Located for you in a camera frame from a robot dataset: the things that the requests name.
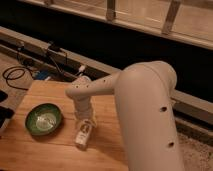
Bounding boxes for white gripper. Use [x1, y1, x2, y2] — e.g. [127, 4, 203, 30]
[74, 98, 97, 127]

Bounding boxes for white plastic bottle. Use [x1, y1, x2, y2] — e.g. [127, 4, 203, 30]
[75, 119, 93, 150]

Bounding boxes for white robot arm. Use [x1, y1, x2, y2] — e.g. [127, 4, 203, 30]
[66, 61, 185, 171]

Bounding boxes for green ceramic bowl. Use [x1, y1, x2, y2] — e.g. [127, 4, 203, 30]
[25, 103, 63, 136]

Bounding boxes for blue object on floor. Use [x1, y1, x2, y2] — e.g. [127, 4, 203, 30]
[34, 71, 50, 80]

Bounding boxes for black power adapter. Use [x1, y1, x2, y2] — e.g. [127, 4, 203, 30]
[47, 43, 62, 53]

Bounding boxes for black object at left edge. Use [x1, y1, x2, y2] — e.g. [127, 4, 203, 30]
[0, 90, 14, 131]

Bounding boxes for black coiled cable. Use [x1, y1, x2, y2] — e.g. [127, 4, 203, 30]
[2, 65, 35, 91]

